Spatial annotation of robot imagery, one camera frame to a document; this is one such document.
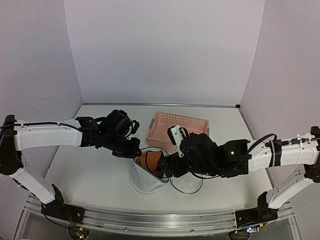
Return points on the orange black bra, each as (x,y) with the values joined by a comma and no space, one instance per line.
(150,162)

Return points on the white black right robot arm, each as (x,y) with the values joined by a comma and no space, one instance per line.
(269,151)

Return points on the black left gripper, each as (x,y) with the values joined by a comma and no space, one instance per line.
(134,152)

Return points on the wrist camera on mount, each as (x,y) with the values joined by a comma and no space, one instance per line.
(118,123)
(194,147)

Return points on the aluminium rail at table back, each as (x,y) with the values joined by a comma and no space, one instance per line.
(158,104)

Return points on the aluminium front rail frame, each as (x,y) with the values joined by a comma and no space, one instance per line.
(153,223)

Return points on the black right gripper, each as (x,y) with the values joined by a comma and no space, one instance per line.
(171,162)

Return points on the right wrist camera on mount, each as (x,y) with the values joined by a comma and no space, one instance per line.
(194,147)

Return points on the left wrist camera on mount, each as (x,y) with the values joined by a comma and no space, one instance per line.
(118,123)

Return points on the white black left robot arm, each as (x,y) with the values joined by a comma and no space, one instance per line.
(27,150)

